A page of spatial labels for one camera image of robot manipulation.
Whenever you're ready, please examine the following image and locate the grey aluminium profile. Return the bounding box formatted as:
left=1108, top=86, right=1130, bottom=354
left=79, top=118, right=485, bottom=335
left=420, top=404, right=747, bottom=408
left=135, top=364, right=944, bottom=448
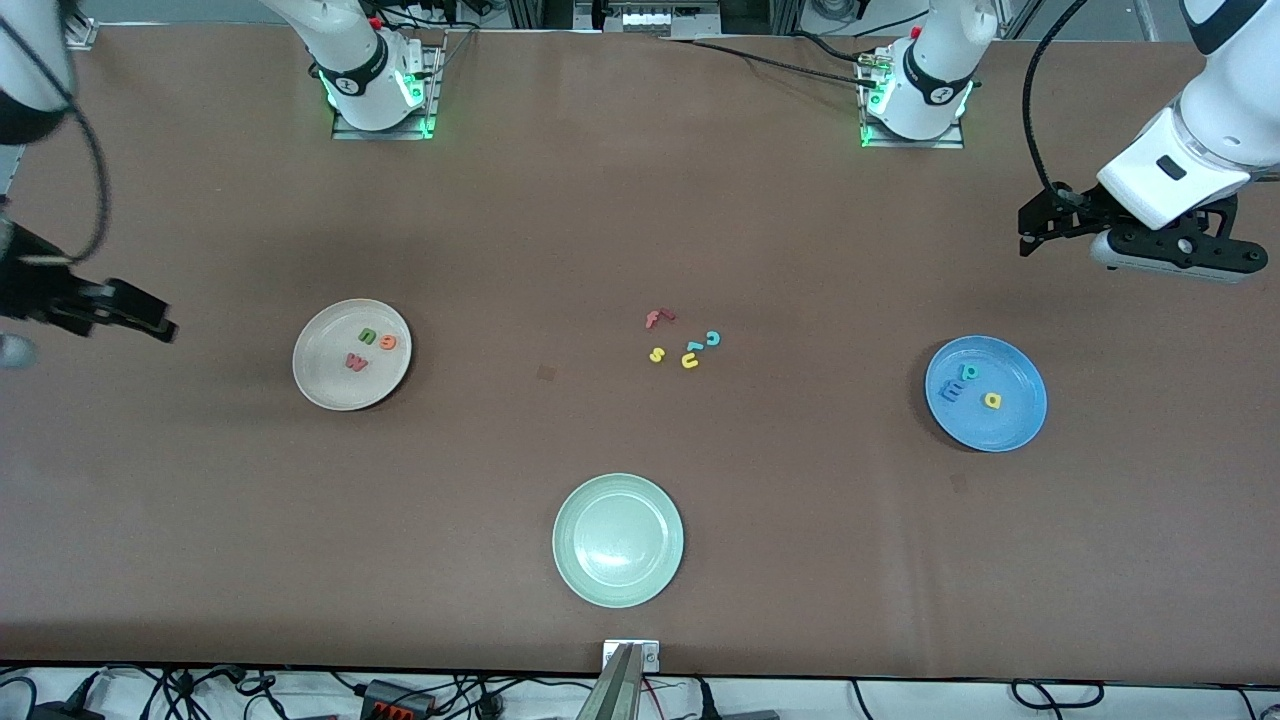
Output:
left=578, top=645, right=643, bottom=720

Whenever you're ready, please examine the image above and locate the blue round plate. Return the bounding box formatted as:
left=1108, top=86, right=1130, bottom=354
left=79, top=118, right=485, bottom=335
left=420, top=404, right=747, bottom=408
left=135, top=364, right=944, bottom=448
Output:
left=925, top=335, right=1048, bottom=453

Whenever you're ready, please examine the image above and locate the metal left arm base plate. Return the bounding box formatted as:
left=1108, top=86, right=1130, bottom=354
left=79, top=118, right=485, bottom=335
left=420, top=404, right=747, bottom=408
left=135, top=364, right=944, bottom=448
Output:
left=857, top=45, right=967, bottom=151

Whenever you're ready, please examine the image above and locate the black camera cable bracket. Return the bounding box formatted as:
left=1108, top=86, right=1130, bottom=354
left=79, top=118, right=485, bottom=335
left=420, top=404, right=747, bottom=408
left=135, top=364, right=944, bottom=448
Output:
left=0, top=225, right=101, bottom=336
left=1017, top=182, right=1106, bottom=258

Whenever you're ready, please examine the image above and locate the black red power strip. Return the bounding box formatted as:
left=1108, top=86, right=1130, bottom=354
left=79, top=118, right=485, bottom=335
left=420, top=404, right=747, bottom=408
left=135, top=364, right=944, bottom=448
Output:
left=362, top=680, right=436, bottom=719

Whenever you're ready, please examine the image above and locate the black right camera cable bracket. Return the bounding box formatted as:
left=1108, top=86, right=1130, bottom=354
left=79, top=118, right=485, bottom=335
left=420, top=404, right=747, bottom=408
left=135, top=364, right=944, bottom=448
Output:
left=0, top=225, right=101, bottom=336

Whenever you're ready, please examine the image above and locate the black left camera cable bracket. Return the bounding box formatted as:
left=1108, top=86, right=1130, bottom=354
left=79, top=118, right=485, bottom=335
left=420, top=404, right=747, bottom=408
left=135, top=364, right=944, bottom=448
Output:
left=1017, top=182, right=1106, bottom=258

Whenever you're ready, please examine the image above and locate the long black table cable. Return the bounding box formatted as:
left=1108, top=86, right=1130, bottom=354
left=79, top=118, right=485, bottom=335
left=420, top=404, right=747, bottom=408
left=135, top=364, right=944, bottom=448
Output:
left=660, top=37, right=881, bottom=89

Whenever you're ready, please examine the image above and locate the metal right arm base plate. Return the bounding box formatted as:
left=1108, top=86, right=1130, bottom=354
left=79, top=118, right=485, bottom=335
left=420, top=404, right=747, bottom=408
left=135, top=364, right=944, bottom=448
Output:
left=330, top=30, right=446, bottom=141

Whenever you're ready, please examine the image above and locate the white metal bracket plate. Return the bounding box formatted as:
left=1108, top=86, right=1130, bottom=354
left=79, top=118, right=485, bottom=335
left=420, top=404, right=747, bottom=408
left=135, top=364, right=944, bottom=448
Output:
left=603, top=640, right=661, bottom=673

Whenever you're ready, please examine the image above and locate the short black table cable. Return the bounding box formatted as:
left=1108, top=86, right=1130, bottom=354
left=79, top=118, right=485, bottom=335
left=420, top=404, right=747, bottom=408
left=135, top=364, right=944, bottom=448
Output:
left=788, top=30, right=869, bottom=64

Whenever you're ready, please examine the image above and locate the beige brown round plate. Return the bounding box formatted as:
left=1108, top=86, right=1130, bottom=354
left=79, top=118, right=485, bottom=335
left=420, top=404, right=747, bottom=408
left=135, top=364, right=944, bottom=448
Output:
left=292, top=298, right=413, bottom=412

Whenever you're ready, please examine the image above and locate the pale green round plate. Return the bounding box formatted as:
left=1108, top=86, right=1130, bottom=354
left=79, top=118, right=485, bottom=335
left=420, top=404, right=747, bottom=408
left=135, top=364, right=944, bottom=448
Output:
left=552, top=473, right=685, bottom=609

